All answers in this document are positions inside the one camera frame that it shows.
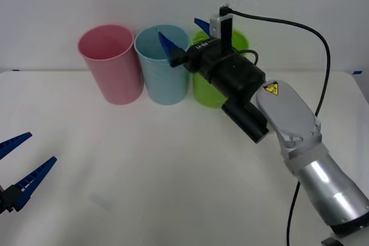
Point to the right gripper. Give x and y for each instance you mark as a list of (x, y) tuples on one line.
[(204, 56)]

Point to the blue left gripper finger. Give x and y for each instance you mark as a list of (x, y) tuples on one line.
[(31, 178), (13, 143)]

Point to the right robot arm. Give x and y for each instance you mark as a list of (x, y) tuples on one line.
[(288, 107)]

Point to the pale blue plastic waste bin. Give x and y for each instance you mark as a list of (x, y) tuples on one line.
[(164, 84)]

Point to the green plastic waste bin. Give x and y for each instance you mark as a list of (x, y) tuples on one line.
[(201, 92)]

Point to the pink plastic waste bin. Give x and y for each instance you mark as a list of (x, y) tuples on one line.
[(115, 79)]

